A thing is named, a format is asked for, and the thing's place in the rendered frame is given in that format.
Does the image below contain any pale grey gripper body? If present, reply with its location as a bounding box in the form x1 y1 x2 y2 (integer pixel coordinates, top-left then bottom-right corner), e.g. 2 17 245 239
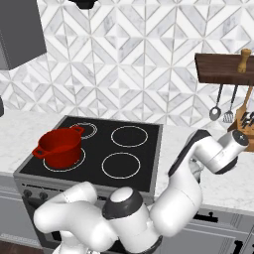
190 159 203 184

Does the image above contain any black hob stove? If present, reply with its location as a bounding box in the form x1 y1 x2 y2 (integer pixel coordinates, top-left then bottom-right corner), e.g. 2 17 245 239
13 114 164 254

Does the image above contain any metal hanging ladle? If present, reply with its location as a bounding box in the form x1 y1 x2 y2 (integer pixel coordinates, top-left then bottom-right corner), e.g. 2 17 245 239
208 83 224 122

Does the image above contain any metal hanging slotted spatula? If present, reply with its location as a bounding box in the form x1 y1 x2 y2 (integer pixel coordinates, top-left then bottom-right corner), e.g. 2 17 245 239
222 84 239 124

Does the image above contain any wooden knife block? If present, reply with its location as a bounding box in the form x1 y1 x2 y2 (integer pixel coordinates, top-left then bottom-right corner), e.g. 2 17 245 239
227 110 254 154

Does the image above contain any grey drawer front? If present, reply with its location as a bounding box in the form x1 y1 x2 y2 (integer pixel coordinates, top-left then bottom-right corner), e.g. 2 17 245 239
158 203 254 254

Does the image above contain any wooden hanging spatula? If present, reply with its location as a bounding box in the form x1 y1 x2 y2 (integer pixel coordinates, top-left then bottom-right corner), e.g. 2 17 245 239
234 85 254 121

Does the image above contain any wooden pepper mill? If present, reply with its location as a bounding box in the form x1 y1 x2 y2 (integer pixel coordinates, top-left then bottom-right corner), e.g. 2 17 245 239
236 48 253 74

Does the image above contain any grey cupboard run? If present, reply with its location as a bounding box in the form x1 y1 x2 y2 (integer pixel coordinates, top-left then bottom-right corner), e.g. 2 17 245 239
0 174 43 247

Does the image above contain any black round object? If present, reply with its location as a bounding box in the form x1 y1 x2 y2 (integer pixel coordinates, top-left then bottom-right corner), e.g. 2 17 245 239
67 0 99 10

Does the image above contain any grey range hood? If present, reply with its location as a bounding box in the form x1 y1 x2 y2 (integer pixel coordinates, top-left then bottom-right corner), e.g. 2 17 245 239
0 0 48 71

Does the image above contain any black drawer handle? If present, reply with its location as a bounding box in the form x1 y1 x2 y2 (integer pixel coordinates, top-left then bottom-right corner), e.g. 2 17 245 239
192 212 219 223

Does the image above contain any black cupboard handle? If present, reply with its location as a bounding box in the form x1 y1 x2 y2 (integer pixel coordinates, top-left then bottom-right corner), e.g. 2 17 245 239
232 240 244 254

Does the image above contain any dark wooden wall shelf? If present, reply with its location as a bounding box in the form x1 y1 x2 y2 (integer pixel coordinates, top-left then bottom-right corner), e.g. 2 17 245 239
193 53 254 87

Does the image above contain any red pot with handles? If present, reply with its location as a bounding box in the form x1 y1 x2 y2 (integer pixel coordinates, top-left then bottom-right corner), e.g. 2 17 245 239
32 125 85 169

